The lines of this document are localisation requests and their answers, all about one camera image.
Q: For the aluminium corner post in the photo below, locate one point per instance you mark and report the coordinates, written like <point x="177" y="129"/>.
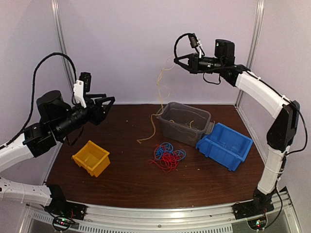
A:
<point x="256" y="33"/>
<point x="69" y="68"/>

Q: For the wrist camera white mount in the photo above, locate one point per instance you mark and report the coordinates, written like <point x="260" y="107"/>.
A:
<point x="195" y="43"/>
<point x="80" y="88"/>

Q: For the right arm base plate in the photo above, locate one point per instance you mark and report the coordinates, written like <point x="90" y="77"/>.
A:
<point x="247" y="209"/>

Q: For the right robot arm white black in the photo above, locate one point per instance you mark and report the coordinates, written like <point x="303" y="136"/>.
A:
<point x="284" y="111"/>

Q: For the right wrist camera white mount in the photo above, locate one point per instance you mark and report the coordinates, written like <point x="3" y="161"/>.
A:
<point x="195" y="43"/>

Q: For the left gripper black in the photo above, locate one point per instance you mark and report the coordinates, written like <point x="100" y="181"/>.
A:
<point x="99" y="115"/>

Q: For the right aluminium corner post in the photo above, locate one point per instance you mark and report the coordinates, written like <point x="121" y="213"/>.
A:
<point x="256" y="33"/>

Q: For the clear grey plastic container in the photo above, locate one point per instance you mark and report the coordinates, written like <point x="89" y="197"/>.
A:
<point x="184" y="123"/>

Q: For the left aluminium corner post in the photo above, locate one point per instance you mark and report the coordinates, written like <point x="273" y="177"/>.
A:
<point x="69" y="68"/>

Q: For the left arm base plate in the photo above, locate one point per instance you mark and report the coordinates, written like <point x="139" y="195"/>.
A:
<point x="66" y="208"/>

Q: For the aluminium front rail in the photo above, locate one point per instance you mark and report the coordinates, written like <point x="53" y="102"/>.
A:
<point x="208" y="219"/>

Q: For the yellow plastic bin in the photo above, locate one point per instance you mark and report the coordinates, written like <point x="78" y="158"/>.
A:
<point x="92" y="158"/>

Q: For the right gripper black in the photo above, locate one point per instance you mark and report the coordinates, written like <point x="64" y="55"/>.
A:
<point x="193" y="62"/>

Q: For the blue plastic bin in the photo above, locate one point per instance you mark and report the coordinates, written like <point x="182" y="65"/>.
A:
<point x="225" y="146"/>

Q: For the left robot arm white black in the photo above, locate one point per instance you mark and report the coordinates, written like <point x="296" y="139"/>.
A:
<point x="58" y="120"/>

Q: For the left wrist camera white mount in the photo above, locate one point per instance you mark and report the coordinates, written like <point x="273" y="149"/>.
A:
<point x="80" y="88"/>

